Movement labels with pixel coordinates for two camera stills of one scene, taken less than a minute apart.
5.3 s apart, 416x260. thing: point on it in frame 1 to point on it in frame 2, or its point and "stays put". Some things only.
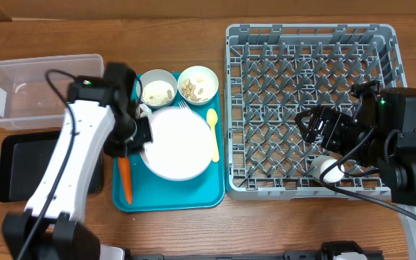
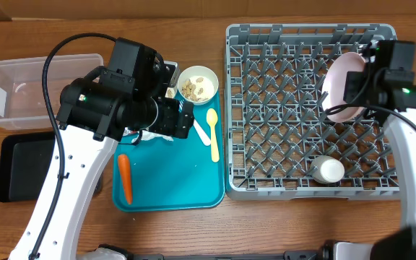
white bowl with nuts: x=198 y=85 stays put
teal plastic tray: x=150 y=193 stays put
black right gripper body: x=339 y=134 to x=354 y=81
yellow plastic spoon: x=212 y=118 stays put
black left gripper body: x=142 y=136 to x=167 y=117
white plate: x=182 y=144 to x=333 y=84
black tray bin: x=23 y=159 stays put
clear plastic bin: x=18 y=95 stays put
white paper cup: x=321 y=162 stays put
